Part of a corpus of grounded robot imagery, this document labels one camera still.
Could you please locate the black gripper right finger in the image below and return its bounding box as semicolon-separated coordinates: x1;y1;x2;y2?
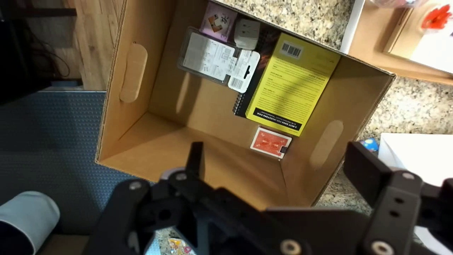
342;140;424;255

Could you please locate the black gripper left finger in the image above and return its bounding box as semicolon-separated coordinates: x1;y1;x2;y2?
83;140;206;255

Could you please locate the white cardboard box brown inside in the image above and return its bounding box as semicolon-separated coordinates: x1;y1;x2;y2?
93;0;396;213

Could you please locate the flat brown cardboard box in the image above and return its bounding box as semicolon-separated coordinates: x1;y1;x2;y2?
382;2;453;78

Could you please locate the small pink box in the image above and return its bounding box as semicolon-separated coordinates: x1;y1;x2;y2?
199;2;239;40

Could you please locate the blue printed flat package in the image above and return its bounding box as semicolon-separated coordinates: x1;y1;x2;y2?
359;138;380;155

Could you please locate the black spiral notebook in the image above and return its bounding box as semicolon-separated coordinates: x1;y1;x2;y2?
231;27;267;119

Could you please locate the orange card deck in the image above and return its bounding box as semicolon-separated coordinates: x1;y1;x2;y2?
248;125;294;162

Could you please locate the white blister package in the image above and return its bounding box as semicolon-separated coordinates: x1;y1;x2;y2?
178;30;261;95

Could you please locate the white cube adapter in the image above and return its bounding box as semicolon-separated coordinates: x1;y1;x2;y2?
231;17;261;51

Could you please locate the white printed paper sheet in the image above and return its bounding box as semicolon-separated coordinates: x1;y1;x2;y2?
413;27;453;74

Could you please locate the white cup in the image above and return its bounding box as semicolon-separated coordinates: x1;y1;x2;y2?
0;190;62;255

